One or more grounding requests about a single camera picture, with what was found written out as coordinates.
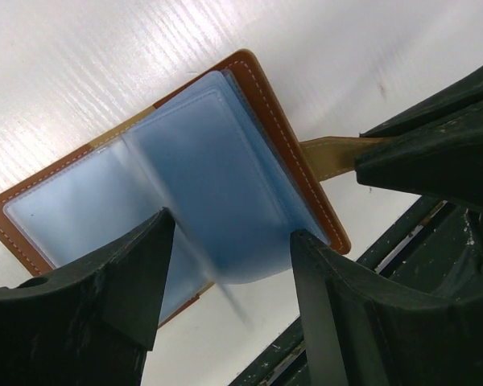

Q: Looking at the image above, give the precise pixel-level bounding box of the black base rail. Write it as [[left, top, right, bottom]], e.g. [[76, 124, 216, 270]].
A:
[[229, 195, 483, 386]]

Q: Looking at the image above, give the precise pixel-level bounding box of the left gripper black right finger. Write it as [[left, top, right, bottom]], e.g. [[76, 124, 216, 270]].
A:
[[290, 230, 483, 385]]

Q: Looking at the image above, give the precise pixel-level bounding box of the brown leather card holder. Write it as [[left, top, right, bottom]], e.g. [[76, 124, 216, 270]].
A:
[[0, 49, 382, 321]]

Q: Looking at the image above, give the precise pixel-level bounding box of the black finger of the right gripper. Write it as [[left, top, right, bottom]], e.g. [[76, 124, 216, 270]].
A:
[[355, 101, 483, 213], [361, 66, 483, 138]]

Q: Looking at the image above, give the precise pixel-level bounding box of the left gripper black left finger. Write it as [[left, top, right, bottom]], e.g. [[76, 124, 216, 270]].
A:
[[0, 209, 174, 385]]

